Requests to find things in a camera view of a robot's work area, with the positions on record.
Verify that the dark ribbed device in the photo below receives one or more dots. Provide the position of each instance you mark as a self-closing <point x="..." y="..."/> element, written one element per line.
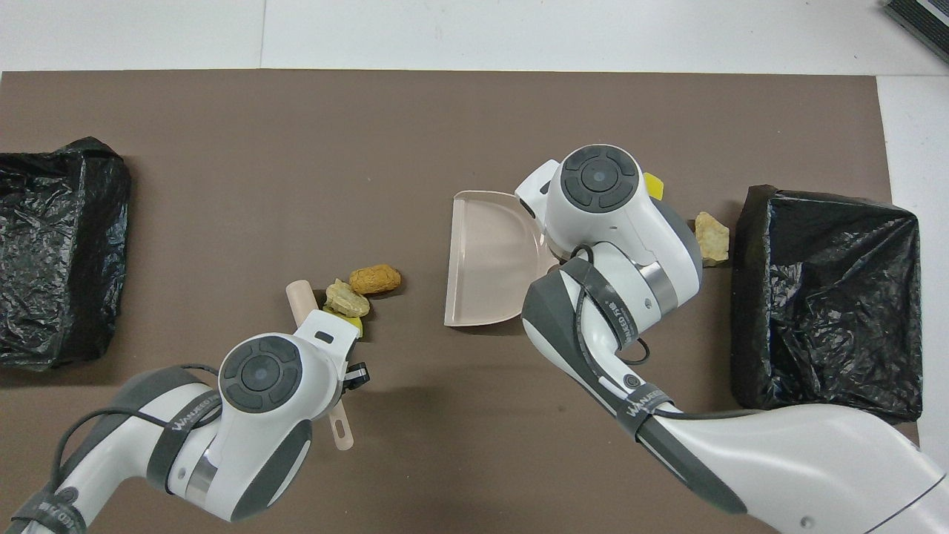
<point x="923" y="18"/>

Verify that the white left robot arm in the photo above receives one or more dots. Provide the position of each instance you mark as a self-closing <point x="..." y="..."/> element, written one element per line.
<point x="259" y="371"/>

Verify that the large brown table mat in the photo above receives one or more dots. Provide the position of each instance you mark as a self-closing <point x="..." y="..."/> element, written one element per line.
<point x="222" y="185"/>

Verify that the black bag lined bin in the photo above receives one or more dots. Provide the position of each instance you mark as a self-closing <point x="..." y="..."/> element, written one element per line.
<point x="74" y="319"/>
<point x="823" y="297"/>

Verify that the beige hand brush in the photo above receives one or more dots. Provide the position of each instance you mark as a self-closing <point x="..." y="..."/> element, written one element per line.
<point x="300" y="300"/>

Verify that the beige foam rock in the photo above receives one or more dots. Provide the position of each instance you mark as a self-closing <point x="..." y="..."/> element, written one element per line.
<point x="347" y="299"/>
<point x="713" y="237"/>

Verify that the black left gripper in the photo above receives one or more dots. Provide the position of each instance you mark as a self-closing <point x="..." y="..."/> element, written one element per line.
<point x="357" y="376"/>

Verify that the brown cork-like chunk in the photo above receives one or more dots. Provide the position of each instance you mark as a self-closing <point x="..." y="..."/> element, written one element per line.
<point x="374" y="279"/>

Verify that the yellow sponge piece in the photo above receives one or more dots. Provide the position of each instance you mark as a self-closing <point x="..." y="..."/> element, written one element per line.
<point x="654" y="185"/>
<point x="354" y="324"/>

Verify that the beige plastic dustpan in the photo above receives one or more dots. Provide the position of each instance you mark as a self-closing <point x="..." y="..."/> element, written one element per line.
<point x="489" y="267"/>

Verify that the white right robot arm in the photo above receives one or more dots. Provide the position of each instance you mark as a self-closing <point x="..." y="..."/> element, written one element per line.
<point x="600" y="178"/>

